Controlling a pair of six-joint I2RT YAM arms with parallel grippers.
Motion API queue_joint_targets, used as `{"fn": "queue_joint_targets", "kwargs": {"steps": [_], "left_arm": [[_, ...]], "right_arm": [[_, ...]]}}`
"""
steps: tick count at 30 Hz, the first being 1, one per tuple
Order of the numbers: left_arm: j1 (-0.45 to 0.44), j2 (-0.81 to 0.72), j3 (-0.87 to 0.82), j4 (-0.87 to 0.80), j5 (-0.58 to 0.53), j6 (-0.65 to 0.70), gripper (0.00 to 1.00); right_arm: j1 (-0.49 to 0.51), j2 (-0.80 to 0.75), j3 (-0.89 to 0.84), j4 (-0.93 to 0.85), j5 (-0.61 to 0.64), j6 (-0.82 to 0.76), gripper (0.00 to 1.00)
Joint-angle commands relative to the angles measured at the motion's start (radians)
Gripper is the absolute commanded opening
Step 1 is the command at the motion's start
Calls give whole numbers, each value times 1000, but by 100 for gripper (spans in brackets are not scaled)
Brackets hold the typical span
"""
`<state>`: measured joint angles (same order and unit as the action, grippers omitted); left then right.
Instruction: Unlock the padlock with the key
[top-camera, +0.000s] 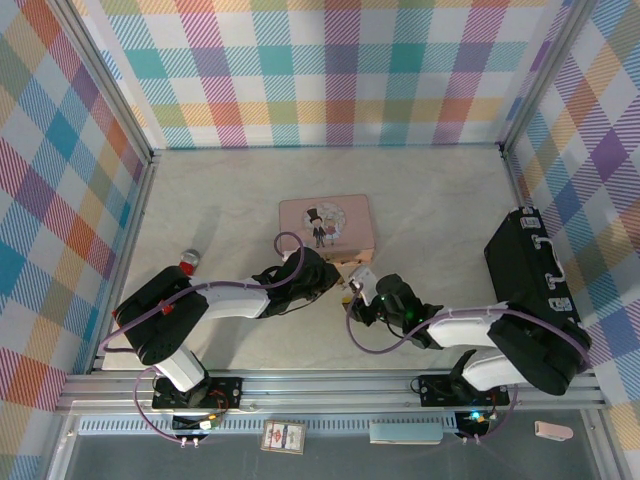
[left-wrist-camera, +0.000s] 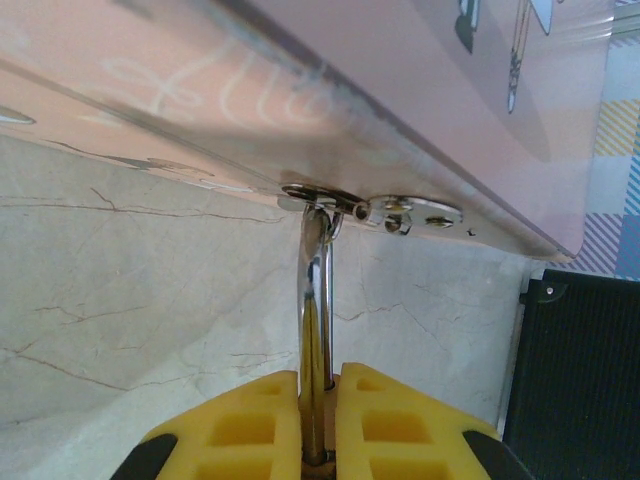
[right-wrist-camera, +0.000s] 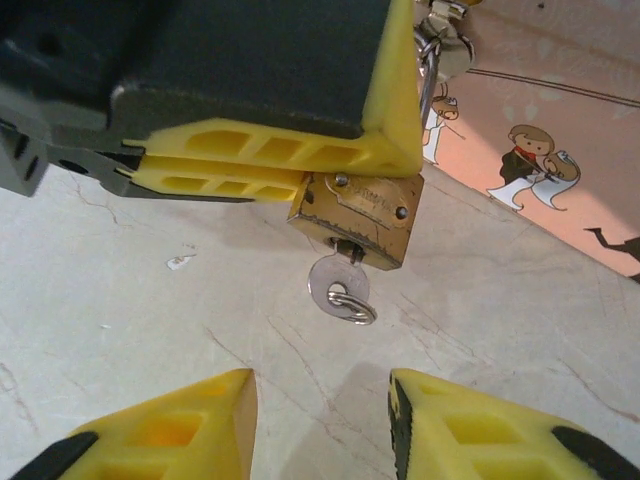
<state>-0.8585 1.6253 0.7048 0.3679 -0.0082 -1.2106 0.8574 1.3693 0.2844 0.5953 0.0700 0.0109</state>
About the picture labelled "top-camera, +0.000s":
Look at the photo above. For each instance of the pink tin box cartoon couple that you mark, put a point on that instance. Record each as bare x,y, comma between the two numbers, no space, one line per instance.
300,220

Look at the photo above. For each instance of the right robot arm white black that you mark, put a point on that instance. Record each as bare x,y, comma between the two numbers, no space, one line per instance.
465,330

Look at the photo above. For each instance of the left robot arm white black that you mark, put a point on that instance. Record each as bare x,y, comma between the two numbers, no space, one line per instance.
230,300

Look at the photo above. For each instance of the red and silver small object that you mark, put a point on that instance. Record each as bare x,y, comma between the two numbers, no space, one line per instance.
190,261

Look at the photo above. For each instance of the light blue flat box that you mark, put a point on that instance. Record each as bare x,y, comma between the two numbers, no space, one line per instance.
405,433

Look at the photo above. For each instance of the black carrying case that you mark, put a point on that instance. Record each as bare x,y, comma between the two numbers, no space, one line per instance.
515,260

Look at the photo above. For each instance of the playing card box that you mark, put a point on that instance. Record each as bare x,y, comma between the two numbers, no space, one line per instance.
284,436

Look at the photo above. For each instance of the small pink case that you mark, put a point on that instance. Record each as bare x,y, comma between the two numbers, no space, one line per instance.
552,431

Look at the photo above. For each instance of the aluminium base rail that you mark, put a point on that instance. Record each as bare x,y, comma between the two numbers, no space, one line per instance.
325,387

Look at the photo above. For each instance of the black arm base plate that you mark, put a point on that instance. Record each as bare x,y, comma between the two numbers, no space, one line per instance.
225,392
437,390

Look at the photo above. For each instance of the aluminium frame post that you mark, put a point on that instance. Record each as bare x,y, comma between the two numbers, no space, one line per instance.
545,75
107,85

